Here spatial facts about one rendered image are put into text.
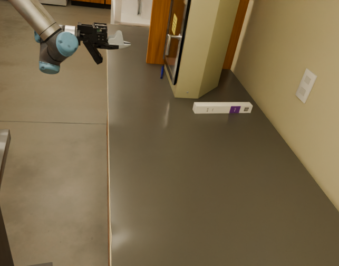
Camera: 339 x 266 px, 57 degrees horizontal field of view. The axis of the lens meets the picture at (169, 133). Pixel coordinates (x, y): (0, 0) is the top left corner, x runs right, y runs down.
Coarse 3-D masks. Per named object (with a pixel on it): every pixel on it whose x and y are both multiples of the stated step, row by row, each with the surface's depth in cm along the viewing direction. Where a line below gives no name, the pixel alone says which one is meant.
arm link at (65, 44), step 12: (12, 0) 100; (24, 0) 101; (36, 0) 103; (24, 12) 102; (36, 12) 102; (36, 24) 104; (48, 24) 104; (48, 36) 106; (60, 36) 105; (72, 36) 108; (48, 48) 111; (60, 48) 106; (72, 48) 107; (60, 60) 113
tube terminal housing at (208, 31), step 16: (192, 0) 118; (208, 0) 119; (224, 0) 123; (192, 16) 122; (208, 16) 123; (224, 16) 129; (192, 32) 126; (208, 32) 127; (224, 32) 136; (192, 48) 129; (208, 48) 131; (224, 48) 144; (192, 64) 134; (208, 64) 137; (192, 80) 138; (208, 80) 145; (176, 96) 142; (192, 96) 143
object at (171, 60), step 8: (176, 0) 138; (184, 0) 124; (176, 8) 138; (184, 8) 124; (176, 16) 137; (184, 16) 124; (176, 24) 137; (184, 24) 124; (168, 32) 153; (176, 32) 136; (184, 32) 126; (176, 40) 136; (176, 48) 136; (168, 56) 152; (176, 56) 135; (168, 64) 151; (176, 64) 135; (168, 72) 151; (176, 72) 136
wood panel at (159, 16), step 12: (156, 0) 151; (168, 0) 152; (240, 0) 158; (156, 12) 155; (168, 12) 156; (240, 12) 162; (156, 24) 158; (240, 24) 165; (156, 36) 162; (156, 48) 165; (228, 48) 172; (156, 60) 169; (228, 60) 177
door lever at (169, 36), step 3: (168, 36) 130; (171, 36) 130; (174, 36) 130; (177, 36) 130; (168, 39) 130; (168, 42) 131; (168, 45) 132; (168, 48) 132; (165, 51) 134; (168, 51) 133; (165, 54) 134; (168, 54) 134
